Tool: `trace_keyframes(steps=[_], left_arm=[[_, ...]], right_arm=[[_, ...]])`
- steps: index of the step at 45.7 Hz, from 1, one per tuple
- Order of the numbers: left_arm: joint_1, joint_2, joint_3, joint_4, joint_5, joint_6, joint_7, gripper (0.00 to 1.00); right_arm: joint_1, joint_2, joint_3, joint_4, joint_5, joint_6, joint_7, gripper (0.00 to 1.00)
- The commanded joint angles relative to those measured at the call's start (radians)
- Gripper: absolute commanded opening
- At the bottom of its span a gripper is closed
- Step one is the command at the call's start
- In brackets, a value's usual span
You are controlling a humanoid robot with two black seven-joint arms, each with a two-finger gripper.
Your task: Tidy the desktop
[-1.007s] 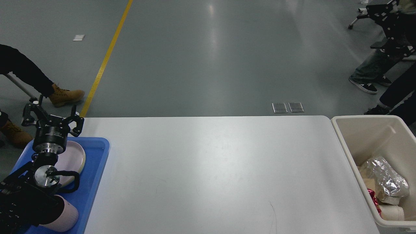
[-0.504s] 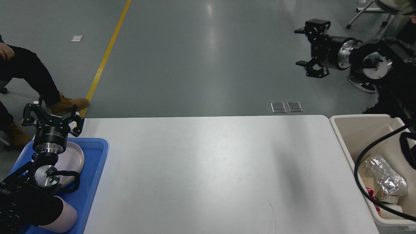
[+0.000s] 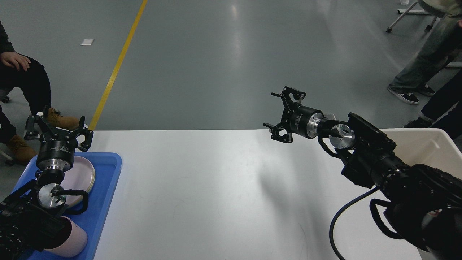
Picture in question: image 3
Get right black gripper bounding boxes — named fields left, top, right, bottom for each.
left=263, top=87, right=324, bottom=143

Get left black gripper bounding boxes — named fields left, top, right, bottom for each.
left=24, top=106, right=94, bottom=172

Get pink plate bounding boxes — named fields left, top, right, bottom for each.
left=60, top=156, right=96, bottom=194

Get pink cup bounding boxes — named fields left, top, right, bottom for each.
left=44, top=216, right=88, bottom=258

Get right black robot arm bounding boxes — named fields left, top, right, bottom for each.
left=264, top=87, right=462, bottom=260

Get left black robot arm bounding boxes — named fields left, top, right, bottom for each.
left=1, top=112, right=93, bottom=260

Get blue plastic tray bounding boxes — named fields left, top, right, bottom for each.
left=12, top=152, right=122, bottom=260

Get person with tan boots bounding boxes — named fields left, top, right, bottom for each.
left=0, top=25, right=79, bottom=166

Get person in grey trousers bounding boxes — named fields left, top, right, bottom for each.
left=387, top=0, right=462, bottom=105

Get beige plastic bin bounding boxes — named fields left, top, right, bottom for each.
left=382, top=128, right=462, bottom=179

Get person in dark trousers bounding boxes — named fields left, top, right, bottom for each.
left=403, top=70, right=462, bottom=140

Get rolling chair base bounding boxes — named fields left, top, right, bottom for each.
left=385, top=0, right=439, bottom=34

